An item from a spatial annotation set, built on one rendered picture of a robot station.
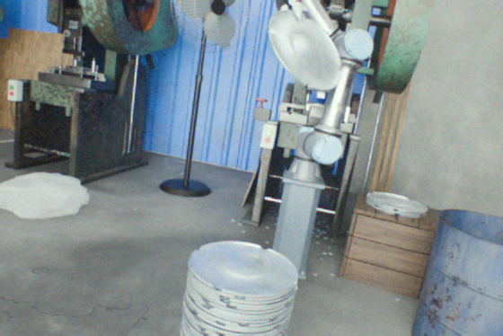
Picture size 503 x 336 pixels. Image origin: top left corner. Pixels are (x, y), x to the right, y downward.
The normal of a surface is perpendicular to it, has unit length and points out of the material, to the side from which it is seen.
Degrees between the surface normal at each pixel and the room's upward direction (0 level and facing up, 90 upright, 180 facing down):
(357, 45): 82
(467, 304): 92
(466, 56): 90
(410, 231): 90
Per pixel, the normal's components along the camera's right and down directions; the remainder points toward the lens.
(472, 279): -0.75, 0.06
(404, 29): -0.24, 0.44
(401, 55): -0.26, 0.69
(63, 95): -0.24, 0.16
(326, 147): 0.20, 0.36
